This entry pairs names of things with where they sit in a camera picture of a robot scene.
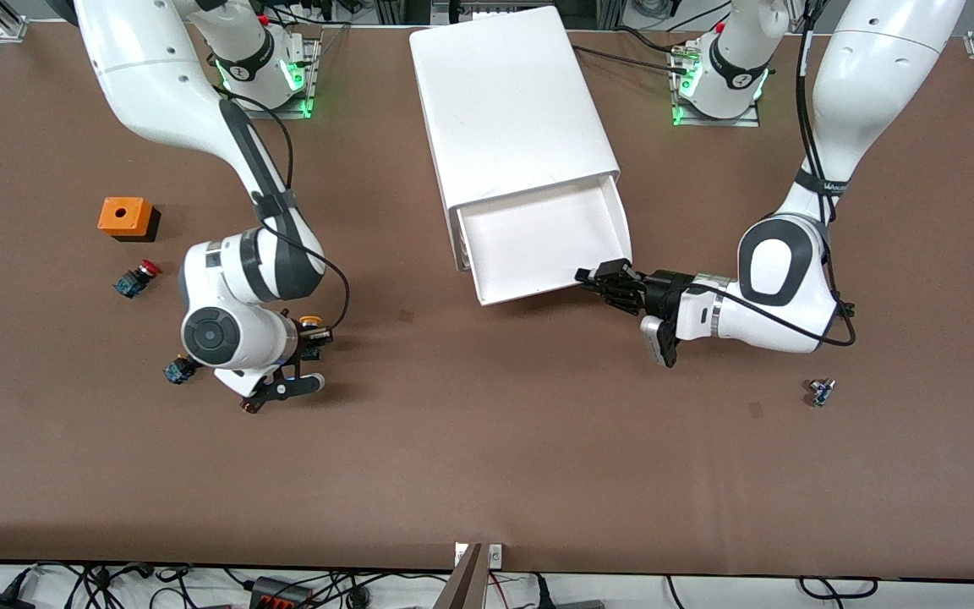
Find white drawer cabinet shell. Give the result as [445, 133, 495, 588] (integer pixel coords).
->
[409, 7, 621, 273]

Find orange box with black base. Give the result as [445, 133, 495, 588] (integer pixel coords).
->
[97, 197, 161, 244]

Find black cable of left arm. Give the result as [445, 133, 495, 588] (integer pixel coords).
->
[686, 0, 858, 349]

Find black cable on table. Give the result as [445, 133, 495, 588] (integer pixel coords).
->
[614, 25, 699, 56]
[573, 44, 691, 77]

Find white plastic drawer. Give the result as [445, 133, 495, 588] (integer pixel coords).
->
[453, 173, 634, 307]

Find white table edge bracket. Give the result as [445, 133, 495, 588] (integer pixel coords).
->
[453, 542, 505, 569]

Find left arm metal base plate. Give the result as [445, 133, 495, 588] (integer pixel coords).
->
[670, 38, 763, 129]

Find red push button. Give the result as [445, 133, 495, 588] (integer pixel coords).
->
[112, 260, 164, 299]

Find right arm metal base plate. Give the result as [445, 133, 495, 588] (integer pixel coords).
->
[225, 34, 323, 121]

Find grey camera stand post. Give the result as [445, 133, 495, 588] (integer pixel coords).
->
[432, 543, 488, 609]

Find black power strip red switches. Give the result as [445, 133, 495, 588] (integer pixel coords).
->
[249, 575, 316, 609]

